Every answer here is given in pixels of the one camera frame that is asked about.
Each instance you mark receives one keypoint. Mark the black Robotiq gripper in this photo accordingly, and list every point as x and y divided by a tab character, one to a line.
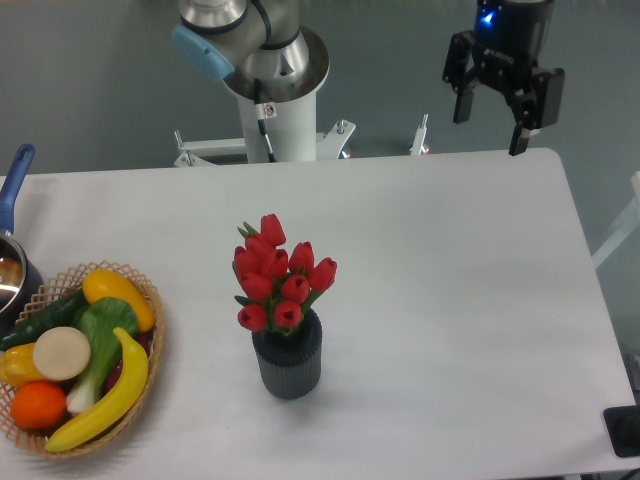
504	46

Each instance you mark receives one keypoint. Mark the red tulip bouquet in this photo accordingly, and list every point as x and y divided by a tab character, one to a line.
278	286

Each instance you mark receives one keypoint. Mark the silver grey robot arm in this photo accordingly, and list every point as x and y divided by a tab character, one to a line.
274	66

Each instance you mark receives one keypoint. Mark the dark grey ribbed vase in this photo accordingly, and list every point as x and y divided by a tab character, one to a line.
290	366

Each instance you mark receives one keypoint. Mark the silver table clamp screw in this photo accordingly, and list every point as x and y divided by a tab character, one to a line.
419	147

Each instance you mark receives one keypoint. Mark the black device at table edge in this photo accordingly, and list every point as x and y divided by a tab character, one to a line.
622	425

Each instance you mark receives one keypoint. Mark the dark red fruit toy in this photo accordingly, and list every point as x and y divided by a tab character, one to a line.
144	339

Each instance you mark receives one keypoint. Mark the yellow squash toy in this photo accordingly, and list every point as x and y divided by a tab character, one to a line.
102	283

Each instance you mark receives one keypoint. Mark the green white bok choy toy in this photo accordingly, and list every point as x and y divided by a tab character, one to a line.
97	323

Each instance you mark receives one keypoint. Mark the woven wicker basket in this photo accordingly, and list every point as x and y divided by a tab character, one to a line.
63	284

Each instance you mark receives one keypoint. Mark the yellow plastic banana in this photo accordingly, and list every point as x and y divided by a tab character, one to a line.
113	406

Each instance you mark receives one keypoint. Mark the green cucumber toy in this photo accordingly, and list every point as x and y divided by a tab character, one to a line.
59	313

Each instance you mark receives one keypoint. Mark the beige round disc toy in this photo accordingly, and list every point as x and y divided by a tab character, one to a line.
61	353

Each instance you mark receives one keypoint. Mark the yellow bell pepper toy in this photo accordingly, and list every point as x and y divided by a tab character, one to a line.
18	367

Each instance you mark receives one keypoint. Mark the orange plastic fruit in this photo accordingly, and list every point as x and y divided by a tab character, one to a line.
38	405

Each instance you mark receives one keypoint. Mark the white metal mounting bracket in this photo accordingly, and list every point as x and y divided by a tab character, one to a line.
329	145

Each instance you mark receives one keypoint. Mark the white frame at right edge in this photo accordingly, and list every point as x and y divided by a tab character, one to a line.
626	222

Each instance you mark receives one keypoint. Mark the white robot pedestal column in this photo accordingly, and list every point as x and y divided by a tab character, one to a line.
290	127

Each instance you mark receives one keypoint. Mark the blue handled steel saucepan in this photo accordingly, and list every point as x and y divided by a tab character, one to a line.
20	279

